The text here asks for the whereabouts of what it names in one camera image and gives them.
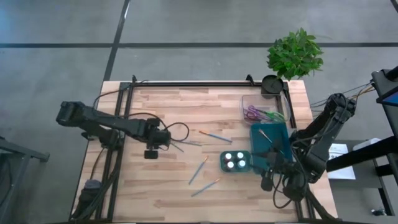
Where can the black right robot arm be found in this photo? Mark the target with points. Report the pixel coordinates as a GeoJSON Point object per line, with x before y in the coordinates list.
{"type": "Point", "coordinates": [329, 124]}

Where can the grey metal stand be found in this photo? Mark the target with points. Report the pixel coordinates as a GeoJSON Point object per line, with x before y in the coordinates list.
{"type": "Point", "coordinates": [18, 151]}

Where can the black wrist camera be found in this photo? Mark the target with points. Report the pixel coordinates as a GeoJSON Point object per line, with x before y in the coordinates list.
{"type": "Point", "coordinates": [151, 154]}
{"type": "Point", "coordinates": [266, 184]}

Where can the white paper sheet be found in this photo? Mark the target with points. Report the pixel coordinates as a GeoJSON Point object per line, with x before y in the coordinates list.
{"type": "Point", "coordinates": [334, 149]}

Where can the clear plastic container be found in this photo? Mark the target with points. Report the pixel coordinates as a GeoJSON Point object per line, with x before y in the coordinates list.
{"type": "Point", "coordinates": [264, 99]}

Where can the purple scissors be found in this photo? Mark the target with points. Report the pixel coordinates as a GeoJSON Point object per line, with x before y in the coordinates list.
{"type": "Point", "coordinates": [252, 112]}

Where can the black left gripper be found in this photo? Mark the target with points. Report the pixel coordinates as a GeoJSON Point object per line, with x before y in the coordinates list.
{"type": "Point", "coordinates": [158, 138]}

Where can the black table frame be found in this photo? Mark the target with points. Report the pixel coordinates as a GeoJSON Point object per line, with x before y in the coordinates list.
{"type": "Point", "coordinates": [202, 84]}

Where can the black plant pot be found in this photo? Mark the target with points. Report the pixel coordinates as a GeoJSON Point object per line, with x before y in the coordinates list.
{"type": "Point", "coordinates": [272, 85]}

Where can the blue flat tray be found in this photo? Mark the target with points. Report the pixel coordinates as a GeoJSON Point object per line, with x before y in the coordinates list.
{"type": "Point", "coordinates": [278, 133]}

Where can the white box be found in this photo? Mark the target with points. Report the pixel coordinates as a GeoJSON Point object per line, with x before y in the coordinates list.
{"type": "Point", "coordinates": [365, 144]}

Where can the teal plastic bin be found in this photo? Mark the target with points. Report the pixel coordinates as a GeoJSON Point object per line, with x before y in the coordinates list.
{"type": "Point", "coordinates": [235, 160]}

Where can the dark power adapter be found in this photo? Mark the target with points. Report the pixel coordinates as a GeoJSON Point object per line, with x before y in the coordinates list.
{"type": "Point", "coordinates": [91, 188]}

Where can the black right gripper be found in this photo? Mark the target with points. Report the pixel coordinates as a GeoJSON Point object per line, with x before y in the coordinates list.
{"type": "Point", "coordinates": [286, 174]}

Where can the small black item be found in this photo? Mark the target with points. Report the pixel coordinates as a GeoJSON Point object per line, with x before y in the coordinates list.
{"type": "Point", "coordinates": [379, 212]}

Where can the black metal cart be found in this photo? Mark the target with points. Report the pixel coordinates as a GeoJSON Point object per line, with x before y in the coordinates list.
{"type": "Point", "coordinates": [388, 90]}

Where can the green artificial plant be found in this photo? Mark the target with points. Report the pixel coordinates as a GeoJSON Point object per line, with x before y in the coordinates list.
{"type": "Point", "coordinates": [295, 56]}

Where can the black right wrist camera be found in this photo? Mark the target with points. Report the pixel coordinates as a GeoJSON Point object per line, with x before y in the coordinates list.
{"type": "Point", "coordinates": [266, 184]}

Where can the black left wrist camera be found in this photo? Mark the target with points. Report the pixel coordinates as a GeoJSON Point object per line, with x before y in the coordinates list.
{"type": "Point", "coordinates": [151, 154]}

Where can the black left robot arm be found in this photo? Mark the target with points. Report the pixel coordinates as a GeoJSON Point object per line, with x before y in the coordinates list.
{"type": "Point", "coordinates": [102, 119]}

